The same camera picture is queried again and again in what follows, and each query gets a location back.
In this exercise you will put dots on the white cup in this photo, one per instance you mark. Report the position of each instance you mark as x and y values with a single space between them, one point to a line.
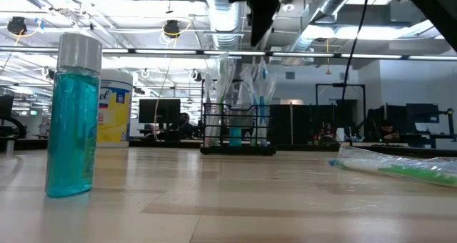
340 134

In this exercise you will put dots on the black aluminium table frame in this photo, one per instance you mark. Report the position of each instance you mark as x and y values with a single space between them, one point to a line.
171 144

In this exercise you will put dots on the black partition panel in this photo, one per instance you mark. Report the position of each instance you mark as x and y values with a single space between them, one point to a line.
285 125

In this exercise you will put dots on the round ceiling fixture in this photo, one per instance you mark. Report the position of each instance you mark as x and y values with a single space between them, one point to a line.
288 6

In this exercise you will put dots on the black computer monitor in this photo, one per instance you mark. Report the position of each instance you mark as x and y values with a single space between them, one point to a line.
160 110

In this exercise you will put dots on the black gantry frame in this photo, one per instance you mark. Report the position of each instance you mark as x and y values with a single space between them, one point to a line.
339 85

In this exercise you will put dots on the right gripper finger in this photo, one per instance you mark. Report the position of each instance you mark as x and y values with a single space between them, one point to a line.
262 18

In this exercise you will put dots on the yellow disinfectant wipes canister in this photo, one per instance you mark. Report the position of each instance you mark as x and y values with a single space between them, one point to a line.
116 118

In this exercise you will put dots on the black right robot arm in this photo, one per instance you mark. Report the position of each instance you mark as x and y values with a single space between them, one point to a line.
439 7

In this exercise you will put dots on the ribbed silver air duct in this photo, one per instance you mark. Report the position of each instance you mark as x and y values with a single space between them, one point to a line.
218 18

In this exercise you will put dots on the long ceiling light bar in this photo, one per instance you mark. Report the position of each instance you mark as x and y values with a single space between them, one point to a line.
160 51

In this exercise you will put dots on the person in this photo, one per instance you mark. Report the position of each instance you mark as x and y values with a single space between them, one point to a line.
388 130
325 132
184 123

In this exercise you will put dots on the black stand with screen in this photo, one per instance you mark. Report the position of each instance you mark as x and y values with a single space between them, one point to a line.
423 112

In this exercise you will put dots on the dark screen on stand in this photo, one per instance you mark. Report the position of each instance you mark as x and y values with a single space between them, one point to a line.
5 107

